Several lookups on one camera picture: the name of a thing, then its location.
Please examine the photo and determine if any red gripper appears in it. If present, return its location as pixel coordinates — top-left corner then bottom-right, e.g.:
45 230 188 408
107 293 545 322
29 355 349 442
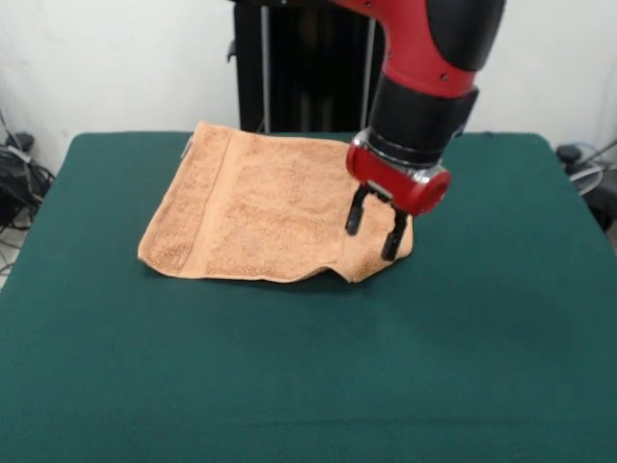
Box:
344 142 453 262

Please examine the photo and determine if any tan terry towel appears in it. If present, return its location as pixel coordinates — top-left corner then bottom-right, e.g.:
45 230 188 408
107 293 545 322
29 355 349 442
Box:
137 120 415 285

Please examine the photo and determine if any dark green table cloth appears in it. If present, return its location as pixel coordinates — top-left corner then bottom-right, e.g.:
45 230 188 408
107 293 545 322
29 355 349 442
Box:
0 131 617 463

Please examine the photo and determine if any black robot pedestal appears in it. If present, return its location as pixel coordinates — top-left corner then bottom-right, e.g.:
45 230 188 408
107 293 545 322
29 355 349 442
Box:
225 0 400 134

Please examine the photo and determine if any black cable tangle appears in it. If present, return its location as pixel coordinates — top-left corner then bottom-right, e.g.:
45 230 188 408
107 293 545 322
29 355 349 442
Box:
566 142 617 229
0 142 56 232

